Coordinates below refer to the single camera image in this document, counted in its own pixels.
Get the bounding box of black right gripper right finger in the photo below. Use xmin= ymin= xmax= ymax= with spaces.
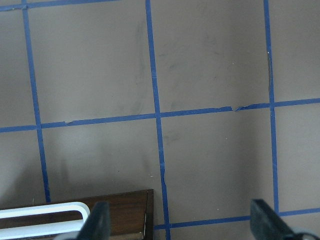
xmin=250 ymin=199 xmax=295 ymax=240

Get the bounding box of white drawer handle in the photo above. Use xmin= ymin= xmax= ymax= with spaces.
xmin=0 ymin=202 xmax=90 ymax=240

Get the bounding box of dark wooden drawer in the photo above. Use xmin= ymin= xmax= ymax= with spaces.
xmin=0 ymin=189 xmax=154 ymax=240

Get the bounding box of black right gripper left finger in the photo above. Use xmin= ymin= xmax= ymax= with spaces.
xmin=78 ymin=201 xmax=111 ymax=240

